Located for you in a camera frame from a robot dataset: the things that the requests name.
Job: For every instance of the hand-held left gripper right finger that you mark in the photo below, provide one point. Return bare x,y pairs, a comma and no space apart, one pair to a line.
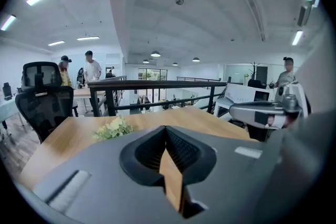
236,178

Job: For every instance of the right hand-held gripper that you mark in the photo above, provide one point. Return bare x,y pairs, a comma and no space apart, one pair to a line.
296,91

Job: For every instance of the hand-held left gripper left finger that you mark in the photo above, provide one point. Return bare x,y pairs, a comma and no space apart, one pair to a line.
105,178

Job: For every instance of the white desktop device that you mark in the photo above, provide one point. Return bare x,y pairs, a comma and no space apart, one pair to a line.
244,94

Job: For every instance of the white table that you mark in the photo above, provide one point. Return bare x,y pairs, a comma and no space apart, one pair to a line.
221,103

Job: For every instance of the black coat rack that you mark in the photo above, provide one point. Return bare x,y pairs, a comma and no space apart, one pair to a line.
253,70

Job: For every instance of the yellow and green flower bunch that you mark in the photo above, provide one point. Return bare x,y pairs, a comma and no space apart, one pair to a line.
114,128

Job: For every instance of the wooden desk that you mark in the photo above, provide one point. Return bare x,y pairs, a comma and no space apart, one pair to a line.
84,93

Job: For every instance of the black mesh office chair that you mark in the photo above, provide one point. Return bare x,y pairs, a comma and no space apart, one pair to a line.
44,110

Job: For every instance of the black metal railing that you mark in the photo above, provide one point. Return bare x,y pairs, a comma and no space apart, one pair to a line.
157,84

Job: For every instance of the white desk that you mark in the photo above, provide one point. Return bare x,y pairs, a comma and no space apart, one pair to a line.
8,110

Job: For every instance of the round ceiling detector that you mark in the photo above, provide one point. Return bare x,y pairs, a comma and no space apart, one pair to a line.
179,1

